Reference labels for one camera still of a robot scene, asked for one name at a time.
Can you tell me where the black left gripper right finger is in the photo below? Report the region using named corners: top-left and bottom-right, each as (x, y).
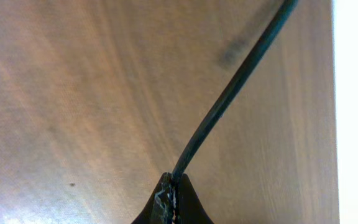
top-left (175, 174), bottom-right (213, 224)

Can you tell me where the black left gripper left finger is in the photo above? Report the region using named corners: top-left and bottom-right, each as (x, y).
top-left (132, 172), bottom-right (175, 224)

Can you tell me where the black separated cable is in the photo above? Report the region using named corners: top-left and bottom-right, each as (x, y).
top-left (171, 0), bottom-right (300, 184)

